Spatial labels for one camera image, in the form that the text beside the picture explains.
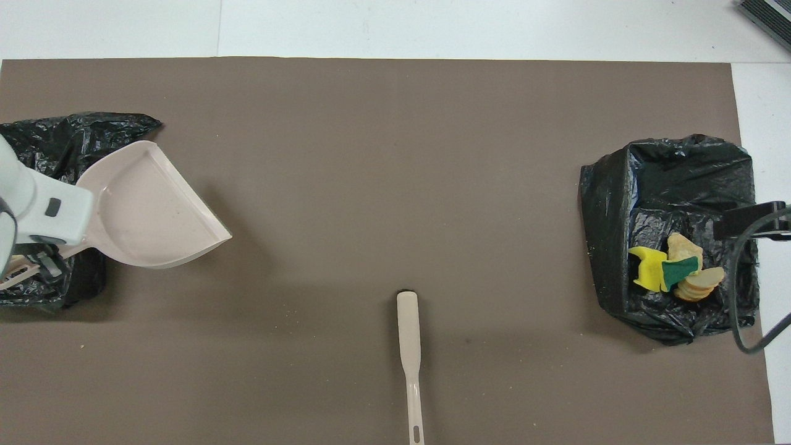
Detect black bag lined pink bin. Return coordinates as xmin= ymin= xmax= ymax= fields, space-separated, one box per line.
xmin=0 ymin=112 xmax=163 ymax=310

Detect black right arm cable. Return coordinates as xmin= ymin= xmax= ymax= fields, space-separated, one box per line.
xmin=727 ymin=206 xmax=791 ymax=355

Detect beige sponge chunk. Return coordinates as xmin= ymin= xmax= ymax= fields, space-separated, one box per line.
xmin=666 ymin=232 xmax=704 ymax=273
xmin=674 ymin=266 xmax=726 ymax=303

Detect green and yellow sponge piece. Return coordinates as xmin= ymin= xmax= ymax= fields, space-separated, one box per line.
xmin=661 ymin=256 xmax=700 ymax=292

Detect grey ribbed device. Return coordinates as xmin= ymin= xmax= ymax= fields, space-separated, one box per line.
xmin=737 ymin=0 xmax=791 ymax=53

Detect beige hand brush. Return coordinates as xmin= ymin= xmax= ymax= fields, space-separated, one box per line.
xmin=396 ymin=289 xmax=426 ymax=445

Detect beige plastic dustpan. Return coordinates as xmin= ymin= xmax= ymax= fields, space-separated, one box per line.
xmin=0 ymin=140 xmax=233 ymax=291

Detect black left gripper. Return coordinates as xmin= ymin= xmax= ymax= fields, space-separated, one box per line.
xmin=6 ymin=235 xmax=69 ymax=291

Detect brown table mat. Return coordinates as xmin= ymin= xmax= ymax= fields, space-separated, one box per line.
xmin=0 ymin=57 xmax=774 ymax=445

